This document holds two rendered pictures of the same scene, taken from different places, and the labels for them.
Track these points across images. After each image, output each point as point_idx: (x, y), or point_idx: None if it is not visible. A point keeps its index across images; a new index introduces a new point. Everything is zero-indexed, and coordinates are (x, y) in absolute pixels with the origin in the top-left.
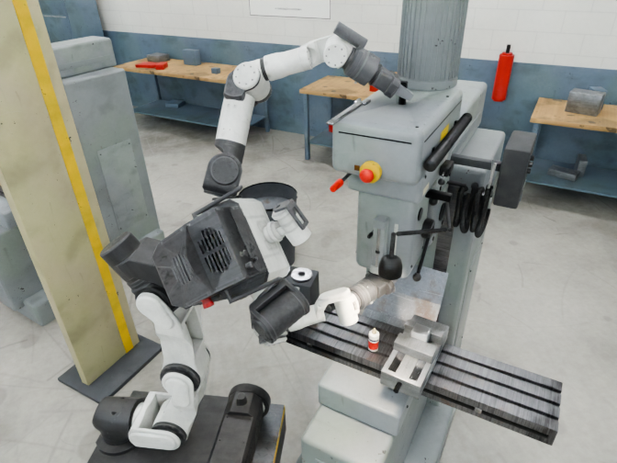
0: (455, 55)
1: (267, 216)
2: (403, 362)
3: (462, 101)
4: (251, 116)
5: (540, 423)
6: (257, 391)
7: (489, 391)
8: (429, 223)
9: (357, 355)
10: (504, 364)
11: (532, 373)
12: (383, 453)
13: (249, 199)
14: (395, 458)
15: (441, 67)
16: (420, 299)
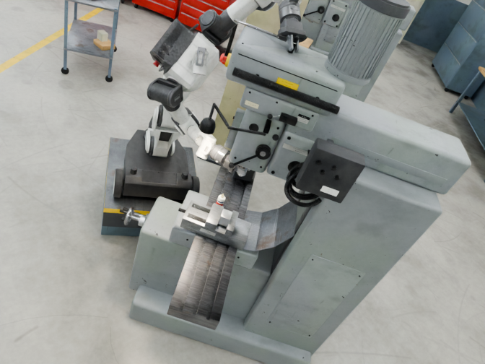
0: (351, 55)
1: (211, 61)
2: (201, 211)
3: (396, 131)
4: (247, 9)
5: (175, 295)
6: (195, 185)
7: (197, 269)
8: (261, 146)
9: (209, 198)
10: (226, 284)
11: (223, 302)
12: (156, 233)
13: (211, 45)
14: (171, 266)
15: (337, 55)
16: (275, 234)
